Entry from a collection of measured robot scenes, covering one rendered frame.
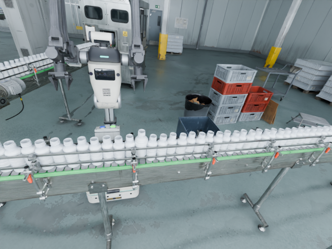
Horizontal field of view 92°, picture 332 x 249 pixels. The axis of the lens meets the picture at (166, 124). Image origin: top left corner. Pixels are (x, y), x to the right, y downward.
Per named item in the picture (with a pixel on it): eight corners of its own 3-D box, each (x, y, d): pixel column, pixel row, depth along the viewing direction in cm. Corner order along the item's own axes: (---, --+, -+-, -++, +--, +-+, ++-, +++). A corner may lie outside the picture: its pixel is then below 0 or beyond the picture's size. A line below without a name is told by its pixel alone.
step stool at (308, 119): (309, 129, 360) (320, 112, 337) (318, 144, 312) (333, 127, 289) (285, 122, 373) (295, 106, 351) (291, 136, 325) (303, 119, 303)
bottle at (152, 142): (143, 158, 94) (145, 136, 86) (148, 152, 99) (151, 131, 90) (152, 163, 93) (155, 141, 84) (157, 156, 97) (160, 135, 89)
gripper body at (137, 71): (147, 78, 103) (146, 66, 103) (131, 77, 101) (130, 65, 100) (145, 80, 110) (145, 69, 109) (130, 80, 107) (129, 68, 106)
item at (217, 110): (215, 116, 314) (218, 106, 302) (204, 106, 346) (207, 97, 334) (240, 114, 334) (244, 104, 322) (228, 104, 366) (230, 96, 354)
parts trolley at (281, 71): (256, 102, 463) (272, 66, 409) (244, 94, 507) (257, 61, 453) (284, 102, 489) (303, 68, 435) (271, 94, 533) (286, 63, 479)
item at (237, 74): (226, 83, 277) (230, 70, 265) (213, 75, 309) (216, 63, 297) (253, 82, 298) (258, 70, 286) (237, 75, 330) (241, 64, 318)
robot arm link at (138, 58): (144, 51, 107) (130, 50, 105) (146, 43, 96) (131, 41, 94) (144, 69, 108) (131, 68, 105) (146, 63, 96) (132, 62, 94)
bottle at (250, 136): (246, 154, 108) (257, 135, 99) (237, 150, 111) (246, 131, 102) (248, 150, 112) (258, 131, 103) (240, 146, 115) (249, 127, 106)
